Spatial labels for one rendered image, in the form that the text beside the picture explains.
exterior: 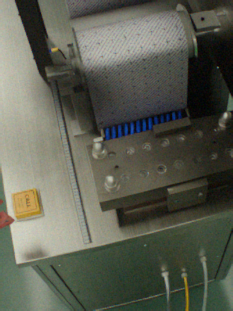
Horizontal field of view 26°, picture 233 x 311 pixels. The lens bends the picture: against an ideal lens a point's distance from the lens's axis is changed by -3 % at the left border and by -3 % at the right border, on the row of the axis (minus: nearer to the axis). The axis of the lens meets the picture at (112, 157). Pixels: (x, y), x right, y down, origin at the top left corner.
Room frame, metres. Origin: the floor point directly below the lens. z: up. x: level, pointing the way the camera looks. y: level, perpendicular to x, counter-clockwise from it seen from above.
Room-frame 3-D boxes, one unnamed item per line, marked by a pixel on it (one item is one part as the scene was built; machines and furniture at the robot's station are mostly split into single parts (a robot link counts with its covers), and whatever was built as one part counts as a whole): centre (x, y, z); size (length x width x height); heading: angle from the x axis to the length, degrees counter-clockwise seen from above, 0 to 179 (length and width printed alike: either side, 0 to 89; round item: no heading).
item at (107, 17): (0.89, -0.09, 1.17); 0.26 x 0.12 x 0.12; 93
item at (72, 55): (0.77, 0.04, 1.25); 0.07 x 0.02 x 0.07; 3
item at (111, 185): (0.54, 0.01, 1.05); 0.04 x 0.04 x 0.04
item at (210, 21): (0.78, -0.27, 1.28); 0.06 x 0.05 x 0.02; 93
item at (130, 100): (0.71, -0.10, 1.11); 0.23 x 0.01 x 0.18; 93
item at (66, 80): (0.80, 0.07, 1.05); 0.06 x 0.05 x 0.31; 93
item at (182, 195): (0.50, -0.16, 0.96); 0.10 x 0.03 x 0.11; 93
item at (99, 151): (0.64, 0.03, 1.05); 0.04 x 0.04 x 0.04
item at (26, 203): (0.60, 0.25, 0.91); 0.07 x 0.07 x 0.02; 3
